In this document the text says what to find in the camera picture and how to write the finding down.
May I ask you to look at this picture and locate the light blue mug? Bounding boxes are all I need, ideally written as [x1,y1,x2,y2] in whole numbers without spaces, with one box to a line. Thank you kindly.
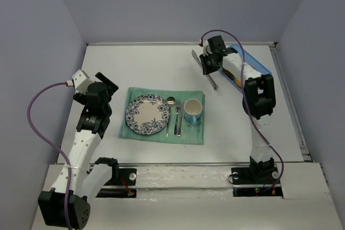
[183,99,203,126]

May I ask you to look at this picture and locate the silver fork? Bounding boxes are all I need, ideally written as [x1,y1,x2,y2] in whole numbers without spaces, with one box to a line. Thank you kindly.
[174,99,181,136]

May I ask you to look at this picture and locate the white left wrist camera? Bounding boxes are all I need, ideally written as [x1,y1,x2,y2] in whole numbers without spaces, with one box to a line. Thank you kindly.
[66,69,93,94]

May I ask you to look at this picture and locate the blue floral ceramic plate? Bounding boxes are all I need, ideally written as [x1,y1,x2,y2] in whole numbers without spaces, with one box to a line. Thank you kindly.
[125,94,169,135]

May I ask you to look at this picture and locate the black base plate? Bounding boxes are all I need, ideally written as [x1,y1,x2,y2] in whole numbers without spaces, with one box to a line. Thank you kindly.
[228,167,283,197]
[96,168,137,198]

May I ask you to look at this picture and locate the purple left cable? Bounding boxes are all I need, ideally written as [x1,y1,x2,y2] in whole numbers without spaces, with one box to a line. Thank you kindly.
[26,81,74,230]

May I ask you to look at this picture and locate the glazed ring doughnut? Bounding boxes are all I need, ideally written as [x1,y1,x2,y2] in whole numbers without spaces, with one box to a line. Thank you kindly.
[234,78,242,87]

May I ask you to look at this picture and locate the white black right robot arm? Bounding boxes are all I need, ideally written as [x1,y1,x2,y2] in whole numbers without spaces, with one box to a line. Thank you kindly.
[199,36,279,185]

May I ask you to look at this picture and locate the silver metal tongs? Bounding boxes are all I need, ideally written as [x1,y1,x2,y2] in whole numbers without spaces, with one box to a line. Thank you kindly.
[191,50,218,91]

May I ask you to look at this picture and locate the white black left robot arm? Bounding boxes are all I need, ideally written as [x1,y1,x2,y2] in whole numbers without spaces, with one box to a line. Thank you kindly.
[38,70,119,229]

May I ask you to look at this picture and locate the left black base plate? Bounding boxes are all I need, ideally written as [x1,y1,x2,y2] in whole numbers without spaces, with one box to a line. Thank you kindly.
[96,168,137,198]

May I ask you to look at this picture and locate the silver spoon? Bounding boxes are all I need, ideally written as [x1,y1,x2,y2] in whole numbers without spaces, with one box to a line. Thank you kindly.
[166,96,176,138]

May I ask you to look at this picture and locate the aluminium table rail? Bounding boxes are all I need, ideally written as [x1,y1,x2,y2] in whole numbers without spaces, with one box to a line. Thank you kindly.
[88,161,316,168]

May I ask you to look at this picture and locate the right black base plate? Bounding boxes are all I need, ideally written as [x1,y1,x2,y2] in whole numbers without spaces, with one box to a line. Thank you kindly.
[228,167,283,197]

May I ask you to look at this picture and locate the green cloth placemat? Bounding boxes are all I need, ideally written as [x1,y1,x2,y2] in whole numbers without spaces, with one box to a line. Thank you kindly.
[119,87,205,145]

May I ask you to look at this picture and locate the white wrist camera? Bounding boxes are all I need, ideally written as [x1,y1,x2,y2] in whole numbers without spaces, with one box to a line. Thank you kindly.
[199,40,212,56]
[66,69,93,94]

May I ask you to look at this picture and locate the light blue plastic tray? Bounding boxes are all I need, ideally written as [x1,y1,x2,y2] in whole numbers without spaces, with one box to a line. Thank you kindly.
[219,45,273,91]

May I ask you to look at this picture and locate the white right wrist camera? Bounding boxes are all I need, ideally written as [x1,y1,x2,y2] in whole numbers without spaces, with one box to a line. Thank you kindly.
[199,40,212,56]

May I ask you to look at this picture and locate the silver knife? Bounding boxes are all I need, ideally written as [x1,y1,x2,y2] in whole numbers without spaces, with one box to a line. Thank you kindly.
[177,102,184,137]

